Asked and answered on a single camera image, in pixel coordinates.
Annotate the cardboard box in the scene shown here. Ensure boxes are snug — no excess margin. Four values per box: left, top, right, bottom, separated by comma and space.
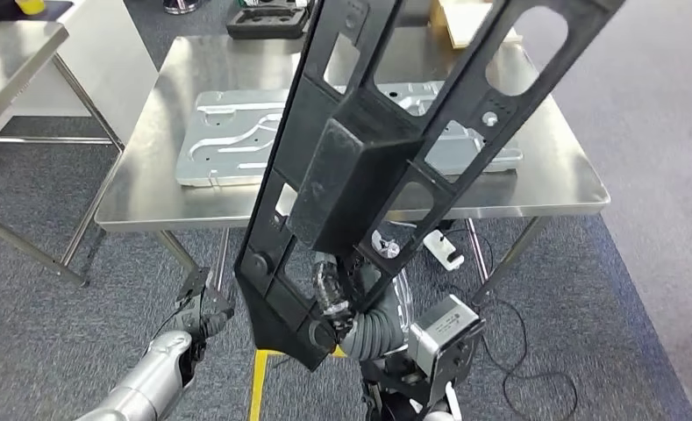
429, 0, 524, 51

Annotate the embossed aluminium plate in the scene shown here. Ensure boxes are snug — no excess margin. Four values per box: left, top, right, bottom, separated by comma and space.
174, 81, 524, 189

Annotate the stainless steel side table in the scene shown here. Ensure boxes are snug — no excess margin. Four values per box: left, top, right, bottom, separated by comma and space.
0, 14, 127, 287

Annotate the white power strip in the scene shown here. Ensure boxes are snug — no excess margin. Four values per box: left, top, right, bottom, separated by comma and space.
422, 229, 467, 273

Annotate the stainless steel workbench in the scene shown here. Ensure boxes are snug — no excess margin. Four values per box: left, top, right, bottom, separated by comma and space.
94, 25, 612, 309

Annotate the white sheet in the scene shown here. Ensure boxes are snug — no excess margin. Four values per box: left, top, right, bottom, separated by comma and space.
445, 0, 524, 49

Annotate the black plastic frame part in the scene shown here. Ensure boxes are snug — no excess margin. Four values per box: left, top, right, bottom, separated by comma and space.
233, 0, 627, 373

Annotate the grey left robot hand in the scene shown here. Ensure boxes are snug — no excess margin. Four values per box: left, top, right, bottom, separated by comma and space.
174, 284, 238, 373

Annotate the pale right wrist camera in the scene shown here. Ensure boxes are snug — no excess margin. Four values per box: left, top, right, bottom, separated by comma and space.
406, 294, 488, 403

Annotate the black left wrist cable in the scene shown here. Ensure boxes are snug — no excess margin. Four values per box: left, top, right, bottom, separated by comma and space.
142, 302, 191, 357

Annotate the black floor cable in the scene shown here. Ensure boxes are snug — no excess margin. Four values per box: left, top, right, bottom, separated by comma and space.
438, 218, 581, 421

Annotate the chrome stool base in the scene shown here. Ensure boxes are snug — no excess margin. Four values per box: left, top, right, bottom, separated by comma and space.
162, 0, 203, 16

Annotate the clear plastic right hand cover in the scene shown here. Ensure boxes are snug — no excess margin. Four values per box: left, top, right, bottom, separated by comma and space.
370, 229, 415, 341

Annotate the black foam case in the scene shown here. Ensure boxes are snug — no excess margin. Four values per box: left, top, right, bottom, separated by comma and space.
226, 0, 313, 40

